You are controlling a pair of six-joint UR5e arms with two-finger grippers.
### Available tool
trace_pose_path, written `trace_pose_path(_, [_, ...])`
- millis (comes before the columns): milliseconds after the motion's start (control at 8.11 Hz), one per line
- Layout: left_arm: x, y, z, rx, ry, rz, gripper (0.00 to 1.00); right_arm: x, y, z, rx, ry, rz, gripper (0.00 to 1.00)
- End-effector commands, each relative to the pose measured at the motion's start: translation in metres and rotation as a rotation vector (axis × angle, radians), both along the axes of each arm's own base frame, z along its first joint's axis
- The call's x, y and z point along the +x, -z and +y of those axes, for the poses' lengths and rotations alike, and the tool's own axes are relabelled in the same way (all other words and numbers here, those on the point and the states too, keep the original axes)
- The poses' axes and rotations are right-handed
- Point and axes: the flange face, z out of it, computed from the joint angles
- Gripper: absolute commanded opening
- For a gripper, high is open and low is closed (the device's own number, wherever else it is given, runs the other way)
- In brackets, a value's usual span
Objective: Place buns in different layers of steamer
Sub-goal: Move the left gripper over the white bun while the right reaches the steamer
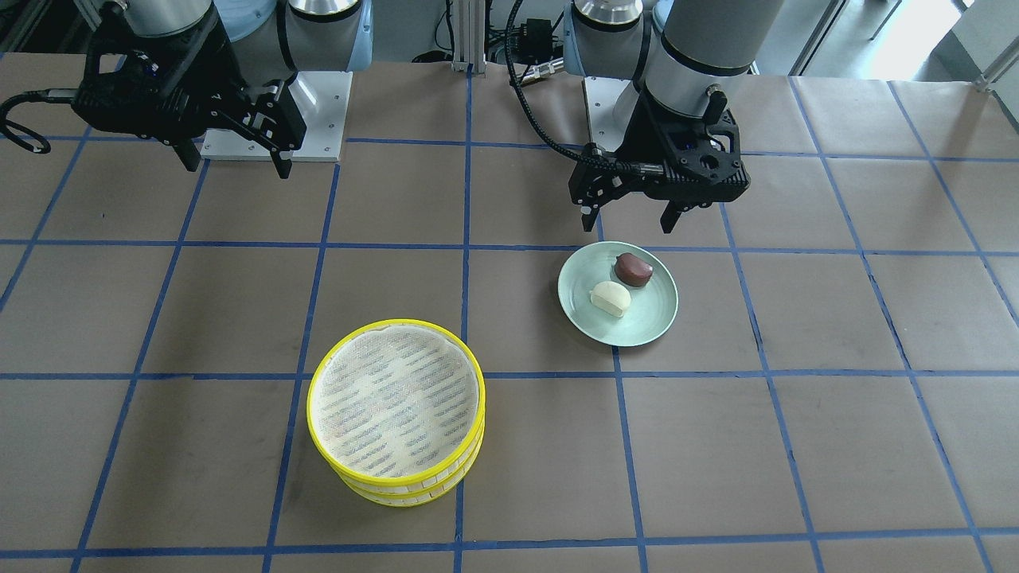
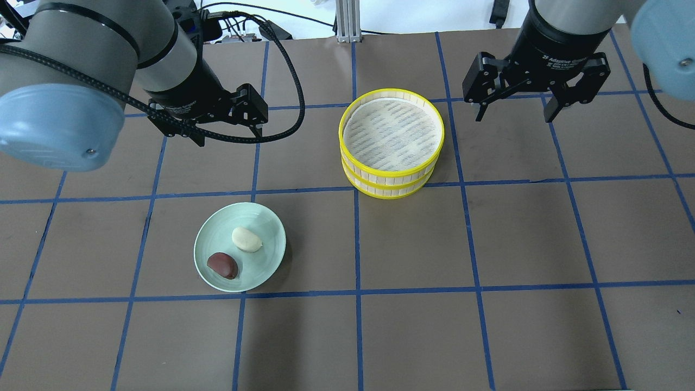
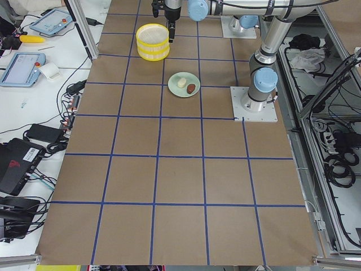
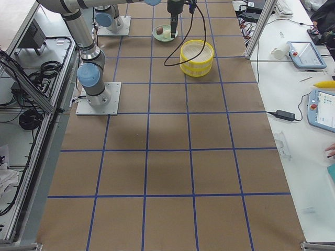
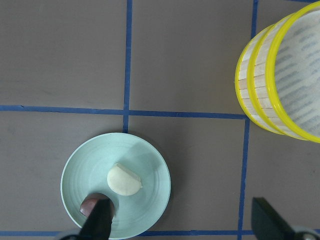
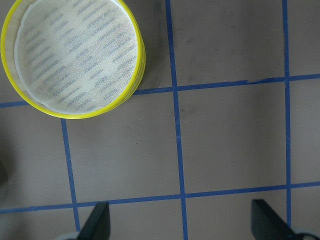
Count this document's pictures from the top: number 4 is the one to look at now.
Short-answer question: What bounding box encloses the aluminium frame post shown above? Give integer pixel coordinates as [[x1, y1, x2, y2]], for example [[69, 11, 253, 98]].
[[244, 0, 277, 60]]

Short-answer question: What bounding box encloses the white crumpled cloth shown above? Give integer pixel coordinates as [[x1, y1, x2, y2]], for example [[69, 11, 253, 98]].
[[0, 144, 19, 199]]

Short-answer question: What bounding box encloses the brown bun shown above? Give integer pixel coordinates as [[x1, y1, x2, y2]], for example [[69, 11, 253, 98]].
[[156, 27, 163, 35]]

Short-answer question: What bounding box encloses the teach pendant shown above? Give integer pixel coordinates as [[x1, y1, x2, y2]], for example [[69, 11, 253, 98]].
[[287, 41, 327, 70], [307, 89, 334, 132]]

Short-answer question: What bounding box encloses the grey control box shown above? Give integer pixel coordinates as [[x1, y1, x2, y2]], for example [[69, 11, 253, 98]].
[[18, 19, 46, 55]]

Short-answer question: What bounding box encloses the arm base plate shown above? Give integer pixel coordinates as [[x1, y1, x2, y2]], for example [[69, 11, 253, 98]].
[[76, 82, 121, 116], [97, 16, 131, 37]]

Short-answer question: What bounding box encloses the white steamed bun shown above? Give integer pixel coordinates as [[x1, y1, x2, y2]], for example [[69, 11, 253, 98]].
[[163, 29, 171, 39]]

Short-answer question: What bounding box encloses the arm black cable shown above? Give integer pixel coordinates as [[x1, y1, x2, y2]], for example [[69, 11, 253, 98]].
[[163, 0, 213, 67]]

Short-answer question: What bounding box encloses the white cup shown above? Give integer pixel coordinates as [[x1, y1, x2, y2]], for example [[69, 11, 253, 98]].
[[271, 43, 290, 60]]

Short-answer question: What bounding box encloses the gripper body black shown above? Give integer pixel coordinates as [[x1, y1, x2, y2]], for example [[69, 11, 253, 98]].
[[167, 0, 183, 22]]

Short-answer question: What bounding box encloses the far teach pendant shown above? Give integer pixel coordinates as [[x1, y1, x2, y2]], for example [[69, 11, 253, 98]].
[[287, 41, 327, 70]]

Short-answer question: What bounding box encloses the clear plastic holder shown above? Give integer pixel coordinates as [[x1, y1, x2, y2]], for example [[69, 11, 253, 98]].
[[273, 132, 292, 159]]

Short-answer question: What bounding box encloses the white keyboard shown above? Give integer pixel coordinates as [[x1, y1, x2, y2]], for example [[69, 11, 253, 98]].
[[275, 0, 293, 17]]

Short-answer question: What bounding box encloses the yellow steamer layer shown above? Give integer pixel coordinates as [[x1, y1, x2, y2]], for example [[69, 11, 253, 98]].
[[180, 64, 212, 77], [180, 39, 214, 65]]

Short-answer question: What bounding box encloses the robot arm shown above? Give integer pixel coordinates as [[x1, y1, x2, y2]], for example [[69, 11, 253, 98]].
[[38, 0, 133, 106], [94, 5, 124, 33]]

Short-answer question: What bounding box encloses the black power adapter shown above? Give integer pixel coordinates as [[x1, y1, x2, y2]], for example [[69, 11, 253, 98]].
[[267, 110, 302, 122]]

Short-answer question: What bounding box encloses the light green plate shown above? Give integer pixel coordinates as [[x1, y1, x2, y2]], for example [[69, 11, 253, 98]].
[[152, 25, 178, 42]]

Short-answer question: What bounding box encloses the person hand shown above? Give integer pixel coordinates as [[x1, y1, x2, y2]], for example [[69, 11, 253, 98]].
[[324, 143, 335, 158]]

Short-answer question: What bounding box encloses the near teach pendant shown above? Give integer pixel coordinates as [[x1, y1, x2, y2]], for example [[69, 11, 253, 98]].
[[307, 89, 334, 132]]

